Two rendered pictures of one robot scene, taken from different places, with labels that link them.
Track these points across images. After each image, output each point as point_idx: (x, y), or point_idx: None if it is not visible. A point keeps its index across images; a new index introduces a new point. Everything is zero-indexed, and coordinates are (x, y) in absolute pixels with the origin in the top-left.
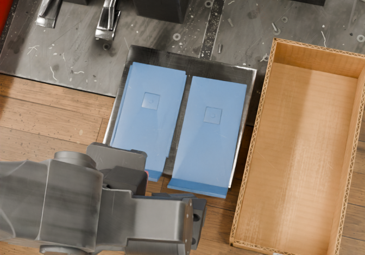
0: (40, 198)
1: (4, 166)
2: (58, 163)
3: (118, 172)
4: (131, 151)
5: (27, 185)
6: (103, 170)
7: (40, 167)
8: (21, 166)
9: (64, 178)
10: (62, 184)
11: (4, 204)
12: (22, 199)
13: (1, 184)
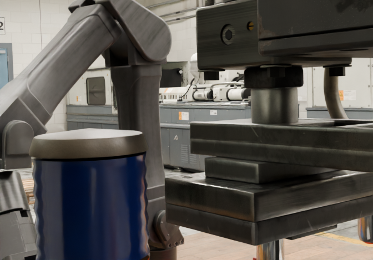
0: (5, 95)
1: (33, 77)
2: (13, 101)
3: (15, 239)
4: (21, 255)
5: (15, 87)
6: (32, 248)
7: (19, 93)
8: (26, 83)
9: (4, 105)
10: (2, 104)
11: (16, 78)
12: (11, 86)
13: (25, 75)
